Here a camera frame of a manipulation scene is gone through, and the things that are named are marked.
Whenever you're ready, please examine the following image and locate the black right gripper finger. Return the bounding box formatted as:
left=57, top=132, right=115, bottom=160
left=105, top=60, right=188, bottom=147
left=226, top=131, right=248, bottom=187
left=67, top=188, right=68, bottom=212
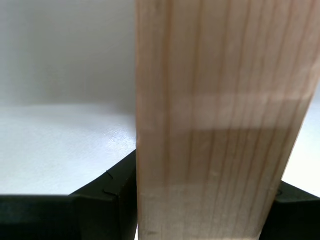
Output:
left=259, top=180, right=320, bottom=240
left=0, top=151, right=138, bottom=240

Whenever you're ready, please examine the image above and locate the light wooden block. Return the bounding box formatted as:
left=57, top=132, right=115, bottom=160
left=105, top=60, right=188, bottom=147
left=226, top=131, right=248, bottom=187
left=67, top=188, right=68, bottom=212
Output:
left=134, top=0, right=320, bottom=240

